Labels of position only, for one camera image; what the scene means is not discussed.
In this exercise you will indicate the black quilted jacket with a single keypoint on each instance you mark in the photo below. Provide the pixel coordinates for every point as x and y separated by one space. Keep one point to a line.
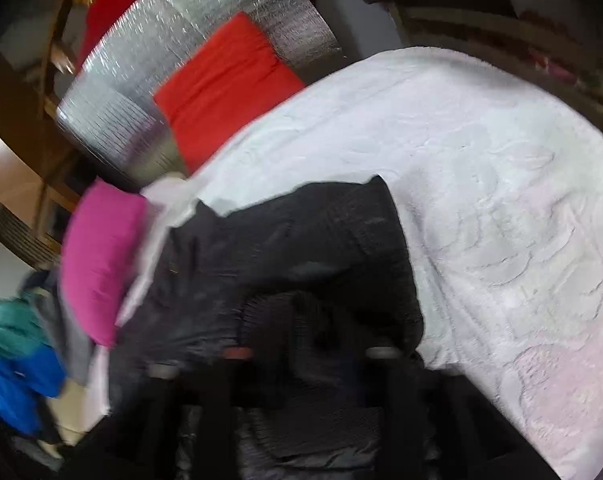
280 342

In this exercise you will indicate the red pillow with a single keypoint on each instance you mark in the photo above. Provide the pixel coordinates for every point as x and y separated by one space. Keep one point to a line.
234 78

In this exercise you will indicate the magenta pillow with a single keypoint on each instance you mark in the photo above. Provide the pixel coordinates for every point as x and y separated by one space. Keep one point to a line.
97 257

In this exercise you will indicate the white embossed bed cover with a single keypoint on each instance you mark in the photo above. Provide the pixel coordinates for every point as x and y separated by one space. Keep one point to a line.
499 191

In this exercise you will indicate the silver foil insulation panel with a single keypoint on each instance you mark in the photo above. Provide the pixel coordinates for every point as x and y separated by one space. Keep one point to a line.
109 111

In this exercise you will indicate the grey garment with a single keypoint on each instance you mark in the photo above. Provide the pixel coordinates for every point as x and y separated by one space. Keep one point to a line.
70 342

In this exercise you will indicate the wooden stair railing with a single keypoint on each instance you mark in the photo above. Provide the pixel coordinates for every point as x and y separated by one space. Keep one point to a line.
59 154

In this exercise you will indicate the teal shirt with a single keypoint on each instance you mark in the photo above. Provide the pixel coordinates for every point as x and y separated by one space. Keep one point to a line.
20 331

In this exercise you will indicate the wooden side table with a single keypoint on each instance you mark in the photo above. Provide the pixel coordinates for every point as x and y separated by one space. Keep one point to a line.
555 44

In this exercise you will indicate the blue jacket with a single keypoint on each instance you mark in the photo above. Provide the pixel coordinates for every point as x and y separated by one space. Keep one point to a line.
24 381

